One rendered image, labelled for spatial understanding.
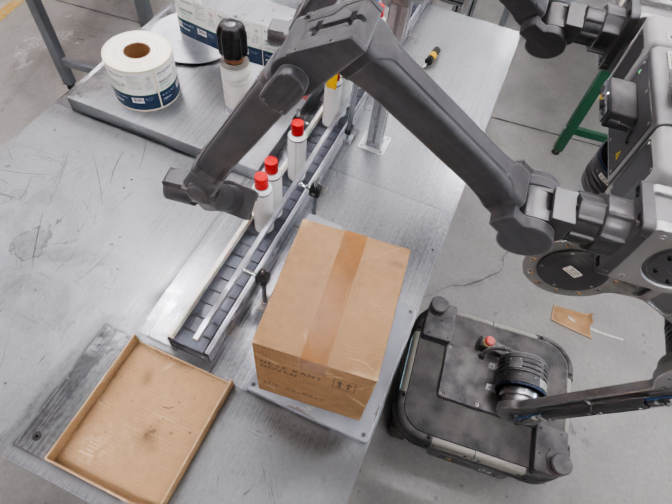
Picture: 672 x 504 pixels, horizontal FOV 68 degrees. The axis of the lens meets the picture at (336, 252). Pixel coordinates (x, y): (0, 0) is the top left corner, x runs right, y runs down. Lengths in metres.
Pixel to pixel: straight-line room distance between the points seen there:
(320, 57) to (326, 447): 0.84
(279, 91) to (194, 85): 1.17
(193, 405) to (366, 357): 0.46
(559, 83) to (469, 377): 2.32
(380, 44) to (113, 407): 0.96
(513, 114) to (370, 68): 2.75
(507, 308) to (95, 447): 1.79
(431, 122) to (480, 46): 1.58
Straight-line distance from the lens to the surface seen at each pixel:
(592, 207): 0.75
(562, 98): 3.58
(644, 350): 2.64
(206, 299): 1.25
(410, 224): 1.46
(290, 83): 0.60
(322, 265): 1.00
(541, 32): 1.11
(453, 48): 2.14
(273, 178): 1.24
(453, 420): 1.87
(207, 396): 1.21
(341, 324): 0.94
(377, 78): 0.59
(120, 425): 1.23
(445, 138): 0.64
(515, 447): 1.93
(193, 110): 1.68
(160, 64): 1.63
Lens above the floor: 1.97
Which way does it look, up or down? 57 degrees down
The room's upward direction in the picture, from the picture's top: 8 degrees clockwise
